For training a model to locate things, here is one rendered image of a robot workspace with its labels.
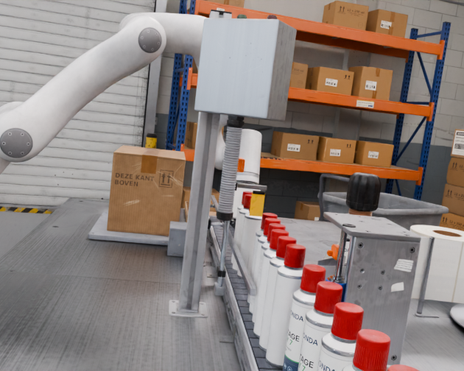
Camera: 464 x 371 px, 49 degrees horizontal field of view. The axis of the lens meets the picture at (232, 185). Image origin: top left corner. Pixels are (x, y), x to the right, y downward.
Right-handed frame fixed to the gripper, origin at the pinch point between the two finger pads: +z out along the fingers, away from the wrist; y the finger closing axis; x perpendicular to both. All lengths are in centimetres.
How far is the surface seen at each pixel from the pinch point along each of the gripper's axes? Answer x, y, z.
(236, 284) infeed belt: -18.1, -3.2, 13.3
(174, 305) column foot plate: -20.9, -17.8, 19.3
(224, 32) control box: -51, -14, -35
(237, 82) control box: -50, -10, -25
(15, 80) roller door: 346, -176, -170
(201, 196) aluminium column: -31.8, -14.4, -5.0
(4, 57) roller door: 337, -186, -189
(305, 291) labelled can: -72, -1, 14
